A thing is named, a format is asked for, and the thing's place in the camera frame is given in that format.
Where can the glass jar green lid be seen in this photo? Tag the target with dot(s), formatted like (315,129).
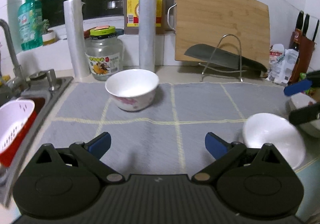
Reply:
(104,52)

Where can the white red colander basket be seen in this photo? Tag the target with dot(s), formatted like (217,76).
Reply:
(17,117)

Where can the steel faucet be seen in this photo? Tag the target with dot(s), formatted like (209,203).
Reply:
(19,80)

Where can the brown oil jug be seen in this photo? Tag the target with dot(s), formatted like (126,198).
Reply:
(131,17)

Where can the dark soy sauce bottle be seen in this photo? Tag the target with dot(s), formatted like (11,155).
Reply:
(295,39)

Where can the small potted plant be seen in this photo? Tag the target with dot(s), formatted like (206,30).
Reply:
(48,36)

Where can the tall plastic wrap roll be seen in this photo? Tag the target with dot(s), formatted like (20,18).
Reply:
(147,34)

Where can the green lidded sauce jar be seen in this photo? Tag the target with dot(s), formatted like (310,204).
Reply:
(315,85)

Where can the steel sink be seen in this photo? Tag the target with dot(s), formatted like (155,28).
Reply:
(38,88)

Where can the brown knife block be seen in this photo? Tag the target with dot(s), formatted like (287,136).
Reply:
(306,47)

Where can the floral bowl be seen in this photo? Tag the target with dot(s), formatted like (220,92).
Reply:
(132,90)

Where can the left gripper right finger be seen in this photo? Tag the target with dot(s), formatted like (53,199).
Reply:
(225,154)

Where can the white seasoning bag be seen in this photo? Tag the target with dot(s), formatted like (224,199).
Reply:
(281,64)

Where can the black cleaver knife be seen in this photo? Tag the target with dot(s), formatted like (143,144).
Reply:
(203,51)

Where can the short plastic bag roll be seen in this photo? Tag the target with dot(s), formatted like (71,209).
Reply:
(75,37)

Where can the green dish soap bottle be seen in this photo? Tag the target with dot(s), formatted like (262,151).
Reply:
(30,24)

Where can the grey checked dish mat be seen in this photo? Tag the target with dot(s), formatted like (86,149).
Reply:
(168,136)

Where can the plain white bowl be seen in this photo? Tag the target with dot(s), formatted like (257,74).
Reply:
(262,128)

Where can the bamboo cutting board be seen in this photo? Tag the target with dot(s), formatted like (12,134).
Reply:
(228,24)

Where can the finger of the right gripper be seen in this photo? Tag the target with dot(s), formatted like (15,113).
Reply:
(304,115)
(297,87)

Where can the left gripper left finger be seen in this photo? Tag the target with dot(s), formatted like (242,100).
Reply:
(89,155)

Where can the metal wire rack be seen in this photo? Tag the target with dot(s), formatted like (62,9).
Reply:
(225,59)

